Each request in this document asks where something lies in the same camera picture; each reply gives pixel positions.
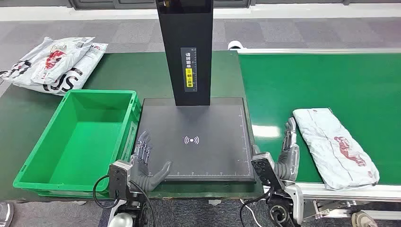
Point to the aluminium conveyor frame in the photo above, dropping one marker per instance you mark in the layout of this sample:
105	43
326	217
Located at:
344	191

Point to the white table bracket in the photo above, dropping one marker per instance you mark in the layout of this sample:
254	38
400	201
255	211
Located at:
215	202

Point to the grey parcel bag red print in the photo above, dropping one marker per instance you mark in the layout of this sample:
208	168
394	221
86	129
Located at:
329	141

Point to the white parcel bag black letters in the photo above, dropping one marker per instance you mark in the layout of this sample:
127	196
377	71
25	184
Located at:
84	72

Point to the white conveyor roller end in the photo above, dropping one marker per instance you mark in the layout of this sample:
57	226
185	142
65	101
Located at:
235	45

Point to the conveyor caster wheel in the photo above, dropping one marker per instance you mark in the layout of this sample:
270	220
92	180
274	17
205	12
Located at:
363	219

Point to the black inbound scanner machine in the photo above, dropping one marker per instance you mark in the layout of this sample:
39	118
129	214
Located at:
200	125

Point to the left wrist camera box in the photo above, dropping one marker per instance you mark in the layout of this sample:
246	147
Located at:
119	180

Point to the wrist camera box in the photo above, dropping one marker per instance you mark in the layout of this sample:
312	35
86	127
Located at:
264	169
119	180

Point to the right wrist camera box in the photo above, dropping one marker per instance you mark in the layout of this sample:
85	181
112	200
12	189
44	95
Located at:
264	169

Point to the black yellow label sticker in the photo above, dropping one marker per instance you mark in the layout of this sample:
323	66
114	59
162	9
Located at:
189	81

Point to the grey shoe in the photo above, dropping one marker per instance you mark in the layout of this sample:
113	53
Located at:
6	214

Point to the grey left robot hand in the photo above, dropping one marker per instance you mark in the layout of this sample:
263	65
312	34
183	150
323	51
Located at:
142	175

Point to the glass partition frame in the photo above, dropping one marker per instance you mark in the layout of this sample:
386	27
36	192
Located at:
94	3

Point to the green conveyor belt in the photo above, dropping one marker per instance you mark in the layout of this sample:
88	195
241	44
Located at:
313	81

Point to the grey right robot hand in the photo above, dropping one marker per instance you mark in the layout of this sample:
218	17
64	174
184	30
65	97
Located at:
289	163

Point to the green plastic crate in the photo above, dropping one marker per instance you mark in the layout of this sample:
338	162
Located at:
84	141

